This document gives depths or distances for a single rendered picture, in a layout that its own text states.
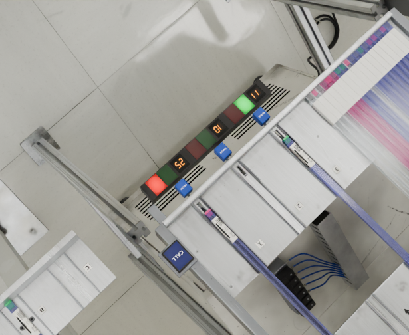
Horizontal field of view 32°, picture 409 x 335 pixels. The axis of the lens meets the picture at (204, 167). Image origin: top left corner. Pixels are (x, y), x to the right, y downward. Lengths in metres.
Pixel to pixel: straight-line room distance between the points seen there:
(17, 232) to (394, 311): 1.11
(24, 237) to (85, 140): 0.33
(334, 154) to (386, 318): 0.34
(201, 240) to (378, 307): 0.37
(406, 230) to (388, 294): 0.59
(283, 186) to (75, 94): 0.80
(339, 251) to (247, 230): 0.44
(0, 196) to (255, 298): 0.76
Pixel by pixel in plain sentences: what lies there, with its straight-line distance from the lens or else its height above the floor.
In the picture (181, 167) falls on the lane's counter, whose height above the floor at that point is 0.66.
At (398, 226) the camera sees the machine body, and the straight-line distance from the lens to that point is 2.00.
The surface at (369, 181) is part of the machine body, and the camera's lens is 1.87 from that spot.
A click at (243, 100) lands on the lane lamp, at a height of 0.65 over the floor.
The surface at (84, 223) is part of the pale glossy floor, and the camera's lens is 2.19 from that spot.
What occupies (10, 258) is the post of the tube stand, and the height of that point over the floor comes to 0.25.
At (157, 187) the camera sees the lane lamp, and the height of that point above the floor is 0.66.
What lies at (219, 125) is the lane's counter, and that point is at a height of 0.66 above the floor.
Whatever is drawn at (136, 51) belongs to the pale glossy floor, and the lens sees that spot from 2.10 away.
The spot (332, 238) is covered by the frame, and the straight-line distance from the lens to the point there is 1.78.
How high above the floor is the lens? 1.87
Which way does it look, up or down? 54 degrees down
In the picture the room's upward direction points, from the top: 121 degrees clockwise
